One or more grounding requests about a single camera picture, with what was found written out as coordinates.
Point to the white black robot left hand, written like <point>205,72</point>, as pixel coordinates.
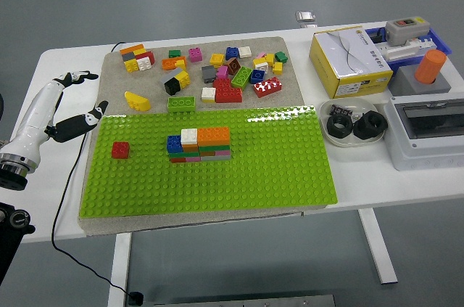
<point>32,122</point>

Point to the red square brick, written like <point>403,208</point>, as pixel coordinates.
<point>120,150</point>

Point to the white and orange brick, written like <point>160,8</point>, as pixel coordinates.
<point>189,135</point>

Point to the yellow curved brick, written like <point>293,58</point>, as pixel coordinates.
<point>137,101</point>

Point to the yellow square brick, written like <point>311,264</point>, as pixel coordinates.
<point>132,65</point>
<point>216,59</point>

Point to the grey toy brick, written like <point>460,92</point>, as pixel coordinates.
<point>128,57</point>

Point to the orange flat brick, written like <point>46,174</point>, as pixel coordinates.
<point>130,48</point>

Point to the white square brick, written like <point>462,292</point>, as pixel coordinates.
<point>245,52</point>
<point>145,63</point>
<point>208,94</point>

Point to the small yellow brick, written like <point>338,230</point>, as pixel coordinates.
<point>277,68</point>
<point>270,58</point>
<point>181,65</point>
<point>140,51</point>

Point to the red toy brick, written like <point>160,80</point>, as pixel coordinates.
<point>148,55</point>

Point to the blue toy brick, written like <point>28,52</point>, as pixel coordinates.
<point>257,76</point>
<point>174,143</point>
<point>232,53</point>

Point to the grey sloped brick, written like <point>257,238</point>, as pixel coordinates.
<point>168,75</point>

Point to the black toy brick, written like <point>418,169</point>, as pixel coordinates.
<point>172,87</point>

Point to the orange toy brick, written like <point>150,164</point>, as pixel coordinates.
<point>168,64</point>

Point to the lime three-stud brick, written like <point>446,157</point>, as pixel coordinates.
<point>181,104</point>

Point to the red flat brick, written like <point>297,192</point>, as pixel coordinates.
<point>177,160</point>

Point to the green flat brick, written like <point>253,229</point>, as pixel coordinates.
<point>214,148</point>
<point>183,155</point>

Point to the yellow toy brick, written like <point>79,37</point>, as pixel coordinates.
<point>183,78</point>

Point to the small dark green brick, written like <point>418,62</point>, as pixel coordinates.
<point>174,53</point>

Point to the brown toy brick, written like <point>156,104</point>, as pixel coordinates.
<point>233,65</point>
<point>191,148</point>

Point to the pink flat brick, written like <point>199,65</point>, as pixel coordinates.
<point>223,152</point>
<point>193,159</point>

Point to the magenta toy brick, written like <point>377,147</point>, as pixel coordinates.
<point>195,55</point>

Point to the brown flat brick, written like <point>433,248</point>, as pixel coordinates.
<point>207,154</point>

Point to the large orange brick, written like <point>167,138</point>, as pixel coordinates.
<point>213,136</point>

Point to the dark grey brick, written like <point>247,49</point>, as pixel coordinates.
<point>208,73</point>

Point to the grey flat brick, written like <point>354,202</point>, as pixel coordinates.
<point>215,157</point>

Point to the pink toy brick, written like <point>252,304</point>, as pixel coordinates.
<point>222,73</point>

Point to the large red stepped brick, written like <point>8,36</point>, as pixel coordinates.
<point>228,94</point>

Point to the lime long brick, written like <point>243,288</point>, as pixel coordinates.
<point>241,77</point>

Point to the green studded baseplate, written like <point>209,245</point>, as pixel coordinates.
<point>253,176</point>

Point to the white and yellow brick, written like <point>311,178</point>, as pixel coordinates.
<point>261,65</point>

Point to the red long brick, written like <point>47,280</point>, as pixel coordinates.
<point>268,91</point>

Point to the small pink brick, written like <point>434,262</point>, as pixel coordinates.
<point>261,55</point>

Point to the white table leg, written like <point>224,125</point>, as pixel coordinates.
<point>121,267</point>
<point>375,245</point>

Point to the black plug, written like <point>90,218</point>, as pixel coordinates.
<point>136,298</point>

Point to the grey-brown mat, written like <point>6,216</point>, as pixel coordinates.
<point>261,45</point>

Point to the small purple circuit module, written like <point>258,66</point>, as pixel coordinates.
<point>339,108</point>

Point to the yellow white cardboard box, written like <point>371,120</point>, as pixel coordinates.
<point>348,56</point>

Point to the white dish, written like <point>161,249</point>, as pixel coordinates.
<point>359,105</point>

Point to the large black hex nut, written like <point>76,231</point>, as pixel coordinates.
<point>362,133</point>

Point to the small black part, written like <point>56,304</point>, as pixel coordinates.
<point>380,36</point>

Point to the white electrical component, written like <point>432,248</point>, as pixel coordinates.
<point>398,53</point>

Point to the grey block base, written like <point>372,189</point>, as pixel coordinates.
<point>406,83</point>

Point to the orange cylinder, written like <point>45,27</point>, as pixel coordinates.
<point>429,67</point>

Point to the blue plastic tray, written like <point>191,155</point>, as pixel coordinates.
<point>443,47</point>

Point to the silver metal bracket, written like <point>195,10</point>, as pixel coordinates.
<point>304,16</point>

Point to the grey electrical enclosure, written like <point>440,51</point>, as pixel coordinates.
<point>413,154</point>

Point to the grey switch box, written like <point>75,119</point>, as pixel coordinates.
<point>406,33</point>

